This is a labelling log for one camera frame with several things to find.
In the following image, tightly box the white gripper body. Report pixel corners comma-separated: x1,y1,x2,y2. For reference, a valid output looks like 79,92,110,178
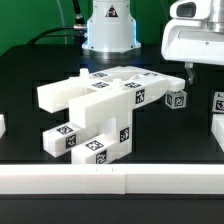
161,19,224,65

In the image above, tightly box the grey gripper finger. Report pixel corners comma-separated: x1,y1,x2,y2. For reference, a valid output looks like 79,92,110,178
185,62,194,84

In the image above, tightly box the white tagged block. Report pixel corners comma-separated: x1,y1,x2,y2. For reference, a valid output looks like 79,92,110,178
212,92,224,113

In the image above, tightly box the white chair back frame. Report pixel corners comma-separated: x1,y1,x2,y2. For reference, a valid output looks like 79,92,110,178
37,66,185,128

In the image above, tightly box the white chair seat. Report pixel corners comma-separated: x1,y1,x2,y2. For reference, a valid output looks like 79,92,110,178
79,109,134,158

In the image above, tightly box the white tagged cube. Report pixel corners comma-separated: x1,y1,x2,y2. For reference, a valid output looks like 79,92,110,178
165,90,187,109

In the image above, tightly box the white part right edge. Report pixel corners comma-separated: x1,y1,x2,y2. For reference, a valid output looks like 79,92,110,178
211,114,224,152

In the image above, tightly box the white part edge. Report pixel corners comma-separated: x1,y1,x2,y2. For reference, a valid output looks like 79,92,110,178
0,114,6,138
211,114,224,152

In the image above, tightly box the white part left edge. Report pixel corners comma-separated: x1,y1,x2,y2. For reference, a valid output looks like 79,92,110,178
0,114,6,138

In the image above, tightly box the black cable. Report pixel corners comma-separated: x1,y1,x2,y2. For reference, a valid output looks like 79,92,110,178
27,0,88,46

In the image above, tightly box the white front rail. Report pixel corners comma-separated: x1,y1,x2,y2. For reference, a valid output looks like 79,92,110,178
0,164,224,194

